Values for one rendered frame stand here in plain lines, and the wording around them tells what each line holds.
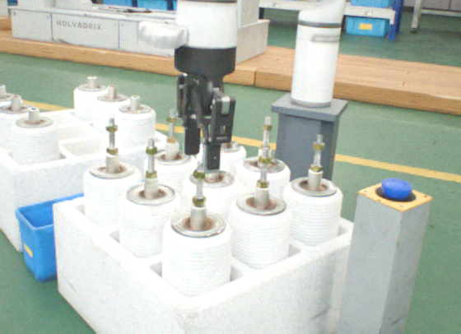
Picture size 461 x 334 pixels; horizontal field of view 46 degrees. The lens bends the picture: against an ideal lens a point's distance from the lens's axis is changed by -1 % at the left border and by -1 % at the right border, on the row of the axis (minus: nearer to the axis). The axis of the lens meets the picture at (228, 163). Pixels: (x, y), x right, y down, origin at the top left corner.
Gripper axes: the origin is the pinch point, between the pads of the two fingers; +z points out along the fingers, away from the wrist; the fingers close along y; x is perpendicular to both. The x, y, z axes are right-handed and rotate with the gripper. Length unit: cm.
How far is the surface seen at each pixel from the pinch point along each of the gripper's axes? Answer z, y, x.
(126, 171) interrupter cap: 10.1, 21.0, 4.6
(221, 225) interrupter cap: 10.1, -1.7, -2.6
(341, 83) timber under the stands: 28, 146, -130
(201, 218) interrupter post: 8.8, -1.1, 0.1
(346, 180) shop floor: 35, 58, -71
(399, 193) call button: 3.1, -13.0, -22.3
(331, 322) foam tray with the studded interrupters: 32.1, -1.1, -24.2
